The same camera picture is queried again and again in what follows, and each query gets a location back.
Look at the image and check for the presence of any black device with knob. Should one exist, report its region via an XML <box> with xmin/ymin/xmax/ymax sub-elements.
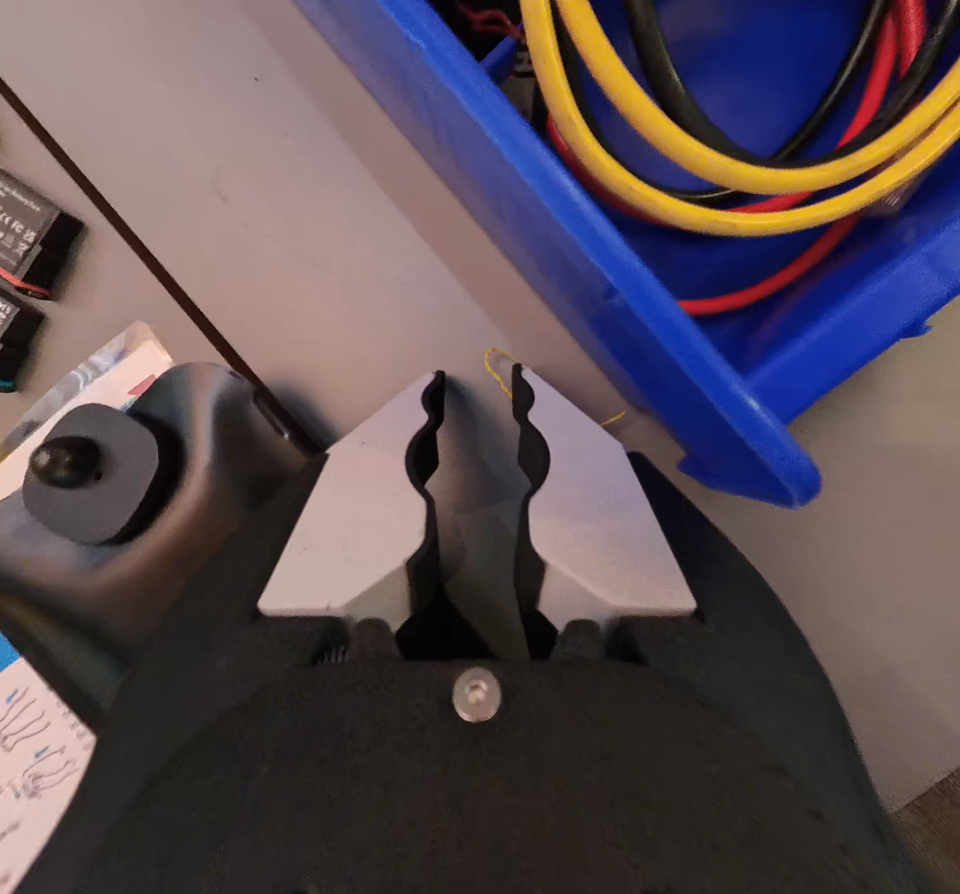
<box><xmin>0</xmin><ymin>362</ymin><xmax>331</xmax><ymax>730</ymax></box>

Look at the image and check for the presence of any black battery pack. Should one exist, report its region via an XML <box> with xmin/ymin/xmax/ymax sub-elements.
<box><xmin>0</xmin><ymin>287</ymin><xmax>46</xmax><ymax>393</ymax></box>
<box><xmin>0</xmin><ymin>170</ymin><xmax>85</xmax><ymax>301</ymax></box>

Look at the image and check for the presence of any black cable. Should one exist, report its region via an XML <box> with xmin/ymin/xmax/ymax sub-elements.
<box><xmin>622</xmin><ymin>0</ymin><xmax>960</xmax><ymax>198</ymax></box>

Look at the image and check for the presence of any yellow ethernet cable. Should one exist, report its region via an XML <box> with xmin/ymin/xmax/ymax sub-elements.
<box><xmin>513</xmin><ymin>0</ymin><xmax>960</xmax><ymax>237</ymax></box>

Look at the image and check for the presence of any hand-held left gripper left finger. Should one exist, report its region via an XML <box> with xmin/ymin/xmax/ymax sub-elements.
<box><xmin>257</xmin><ymin>369</ymin><xmax>449</xmax><ymax>636</ymax></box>

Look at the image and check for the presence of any white instruction sheet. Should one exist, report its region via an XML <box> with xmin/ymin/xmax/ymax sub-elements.
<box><xmin>0</xmin><ymin>632</ymin><xmax>99</xmax><ymax>894</ymax></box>

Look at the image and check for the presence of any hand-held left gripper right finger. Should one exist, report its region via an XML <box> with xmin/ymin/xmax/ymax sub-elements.
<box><xmin>510</xmin><ymin>363</ymin><xmax>699</xmax><ymax>659</ymax></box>

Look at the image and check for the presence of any blue plastic bin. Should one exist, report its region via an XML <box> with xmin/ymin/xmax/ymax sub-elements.
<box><xmin>240</xmin><ymin>0</ymin><xmax>960</xmax><ymax>509</ymax></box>

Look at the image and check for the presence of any thin yellow thread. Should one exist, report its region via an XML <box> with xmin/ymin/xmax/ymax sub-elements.
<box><xmin>483</xmin><ymin>347</ymin><xmax>627</xmax><ymax>430</ymax></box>

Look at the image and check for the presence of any red cable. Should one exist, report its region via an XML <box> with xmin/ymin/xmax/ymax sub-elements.
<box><xmin>547</xmin><ymin>0</ymin><xmax>960</xmax><ymax>318</ymax></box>

